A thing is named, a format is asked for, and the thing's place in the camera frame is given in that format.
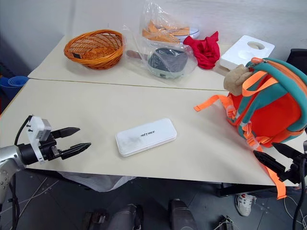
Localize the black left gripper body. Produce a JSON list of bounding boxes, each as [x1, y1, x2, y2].
[[38, 132, 62, 161]]

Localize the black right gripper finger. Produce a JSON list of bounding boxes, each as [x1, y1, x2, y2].
[[272, 142, 300, 166], [253, 150, 292, 182]]

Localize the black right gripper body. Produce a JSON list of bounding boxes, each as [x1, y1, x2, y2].
[[284, 153, 307, 184]]

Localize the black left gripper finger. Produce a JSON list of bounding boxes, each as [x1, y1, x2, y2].
[[52, 127, 81, 139], [60, 142, 92, 161]]

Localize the orange and teal backpack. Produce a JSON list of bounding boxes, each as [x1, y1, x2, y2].
[[194, 57, 307, 200]]

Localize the white rectangular case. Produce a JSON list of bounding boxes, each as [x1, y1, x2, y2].
[[115, 117, 177, 158]]

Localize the white plastic sheet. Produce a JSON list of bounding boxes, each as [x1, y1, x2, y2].
[[58, 171, 137, 193]]

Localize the white sneaker on floor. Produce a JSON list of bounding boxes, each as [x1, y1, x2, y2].
[[234, 193, 257, 217]]

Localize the blue plastic stack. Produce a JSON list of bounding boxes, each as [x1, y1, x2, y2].
[[0, 76, 30, 95]]

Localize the dark rounded robot leg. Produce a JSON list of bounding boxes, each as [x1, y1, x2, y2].
[[168, 198, 199, 230], [105, 203, 144, 230]]

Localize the orange wicker basket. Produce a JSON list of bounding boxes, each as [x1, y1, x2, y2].
[[63, 29, 125, 70]]

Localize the white foam packaging tray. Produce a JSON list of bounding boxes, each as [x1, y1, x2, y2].
[[219, 35, 275, 70]]

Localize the red cloth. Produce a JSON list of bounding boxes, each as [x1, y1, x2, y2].
[[183, 31, 221, 70]]

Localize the orange sneakers in plastic bag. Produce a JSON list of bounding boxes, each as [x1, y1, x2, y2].
[[140, 0, 200, 46]]

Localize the white round plate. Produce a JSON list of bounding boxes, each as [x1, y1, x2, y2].
[[188, 26, 201, 39]]

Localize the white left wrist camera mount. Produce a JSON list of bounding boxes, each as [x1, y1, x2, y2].
[[25, 115, 52, 164]]

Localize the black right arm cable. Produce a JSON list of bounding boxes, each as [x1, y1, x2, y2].
[[292, 158, 307, 230]]

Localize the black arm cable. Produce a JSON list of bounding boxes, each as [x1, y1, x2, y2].
[[292, 158, 307, 230], [14, 115, 33, 146]]

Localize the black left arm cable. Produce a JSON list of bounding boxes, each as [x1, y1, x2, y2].
[[14, 115, 33, 146]]

